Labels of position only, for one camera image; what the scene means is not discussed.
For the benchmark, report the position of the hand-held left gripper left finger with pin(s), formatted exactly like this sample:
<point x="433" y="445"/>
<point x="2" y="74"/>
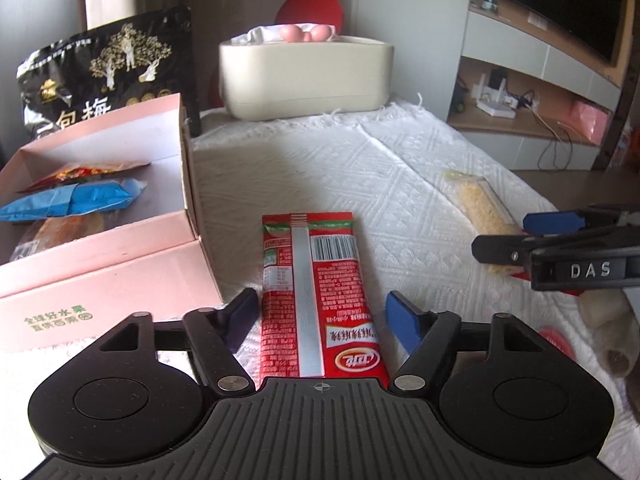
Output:
<point x="242" y="315"/>

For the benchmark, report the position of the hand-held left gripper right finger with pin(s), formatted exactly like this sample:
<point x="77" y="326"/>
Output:
<point x="402" y="317"/>

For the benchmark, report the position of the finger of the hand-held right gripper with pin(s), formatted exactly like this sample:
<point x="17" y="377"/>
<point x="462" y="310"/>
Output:
<point x="552" y="221"/>
<point x="500" y="249"/>

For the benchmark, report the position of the yellow snack packet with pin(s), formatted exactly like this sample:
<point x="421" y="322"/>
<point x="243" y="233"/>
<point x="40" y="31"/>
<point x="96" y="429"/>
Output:
<point x="482" y="205"/>

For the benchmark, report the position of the long red snack packet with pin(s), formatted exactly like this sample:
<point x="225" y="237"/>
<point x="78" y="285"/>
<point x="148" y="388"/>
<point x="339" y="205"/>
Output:
<point x="305" y="285"/>

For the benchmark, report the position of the pink cardboard box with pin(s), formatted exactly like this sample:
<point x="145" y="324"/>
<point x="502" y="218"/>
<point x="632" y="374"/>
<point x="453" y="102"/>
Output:
<point x="110" y="270"/>

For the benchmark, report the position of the brown bread packet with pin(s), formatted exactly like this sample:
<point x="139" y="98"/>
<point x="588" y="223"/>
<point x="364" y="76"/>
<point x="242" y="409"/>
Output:
<point x="65" y="227"/>

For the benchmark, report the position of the blue snack packet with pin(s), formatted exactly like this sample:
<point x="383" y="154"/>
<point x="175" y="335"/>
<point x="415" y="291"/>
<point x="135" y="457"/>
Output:
<point x="75" y="200"/>

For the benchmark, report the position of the orange snack packet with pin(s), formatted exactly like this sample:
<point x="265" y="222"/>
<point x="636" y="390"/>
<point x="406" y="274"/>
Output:
<point x="85" y="172"/>

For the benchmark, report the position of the flat red packet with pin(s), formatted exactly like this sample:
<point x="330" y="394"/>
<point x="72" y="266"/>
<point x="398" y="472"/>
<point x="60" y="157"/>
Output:
<point x="522" y="275"/>

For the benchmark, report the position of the cream rolled wafer snack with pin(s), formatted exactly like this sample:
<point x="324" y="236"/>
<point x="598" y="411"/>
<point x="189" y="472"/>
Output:
<point x="610" y="325"/>

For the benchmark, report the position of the pink bag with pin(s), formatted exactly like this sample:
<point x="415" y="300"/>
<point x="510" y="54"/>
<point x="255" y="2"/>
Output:
<point x="592" y="120"/>

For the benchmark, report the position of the white router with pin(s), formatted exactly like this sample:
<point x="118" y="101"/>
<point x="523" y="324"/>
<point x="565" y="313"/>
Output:
<point x="495" y="105"/>

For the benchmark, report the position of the white wooden television cabinet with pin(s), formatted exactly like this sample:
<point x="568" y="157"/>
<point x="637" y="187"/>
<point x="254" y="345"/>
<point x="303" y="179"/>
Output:
<point x="530" y="90"/>

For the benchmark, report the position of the small toy car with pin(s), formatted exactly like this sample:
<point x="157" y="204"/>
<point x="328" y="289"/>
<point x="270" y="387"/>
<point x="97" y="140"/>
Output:
<point x="460" y="100"/>

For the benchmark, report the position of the white textured tablecloth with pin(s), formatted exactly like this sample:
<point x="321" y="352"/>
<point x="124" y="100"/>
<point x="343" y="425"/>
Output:
<point x="350" y="170"/>

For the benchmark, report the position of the black television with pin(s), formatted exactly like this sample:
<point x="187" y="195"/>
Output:
<point x="550" y="5"/>

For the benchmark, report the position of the cream oval container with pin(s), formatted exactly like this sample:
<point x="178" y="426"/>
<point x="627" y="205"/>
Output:
<point x="305" y="80"/>

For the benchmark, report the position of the white tissue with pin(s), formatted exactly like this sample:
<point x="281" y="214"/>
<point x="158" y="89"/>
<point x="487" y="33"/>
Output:
<point x="262" y="34"/>

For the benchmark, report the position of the black plum snack bag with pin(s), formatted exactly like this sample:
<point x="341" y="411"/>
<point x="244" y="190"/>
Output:
<point x="110" y="60"/>

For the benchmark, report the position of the pink bow ornament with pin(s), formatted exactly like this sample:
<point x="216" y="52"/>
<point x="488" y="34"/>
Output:
<point x="305" y="33"/>

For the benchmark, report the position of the red round fan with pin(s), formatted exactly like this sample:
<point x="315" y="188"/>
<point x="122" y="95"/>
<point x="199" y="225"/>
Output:
<point x="310" y="7"/>

